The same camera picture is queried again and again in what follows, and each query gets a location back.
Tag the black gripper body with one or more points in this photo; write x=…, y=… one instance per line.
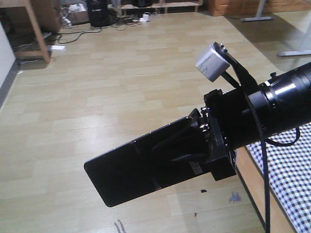
x=230, y=121

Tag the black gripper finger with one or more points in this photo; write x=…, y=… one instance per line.
x=189, y=140

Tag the black foldable phone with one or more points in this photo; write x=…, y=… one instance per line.
x=132, y=170

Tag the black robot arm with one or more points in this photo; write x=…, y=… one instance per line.
x=289, y=98

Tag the wooden desk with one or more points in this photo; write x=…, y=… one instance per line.
x=26, y=4

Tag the black white checkered bedsheet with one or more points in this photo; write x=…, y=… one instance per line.
x=290, y=176

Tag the white power adapter on floor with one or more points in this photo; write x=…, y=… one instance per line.
x=145, y=17

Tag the wooden shelf unit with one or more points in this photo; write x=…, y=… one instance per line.
x=163, y=4

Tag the black computer tower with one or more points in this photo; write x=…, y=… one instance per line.
x=98, y=13

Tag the white paper on floor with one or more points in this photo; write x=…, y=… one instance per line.
x=55, y=48

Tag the cardboard box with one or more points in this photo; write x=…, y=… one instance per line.
x=74, y=14

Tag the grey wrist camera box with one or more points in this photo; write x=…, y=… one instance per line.
x=210, y=63

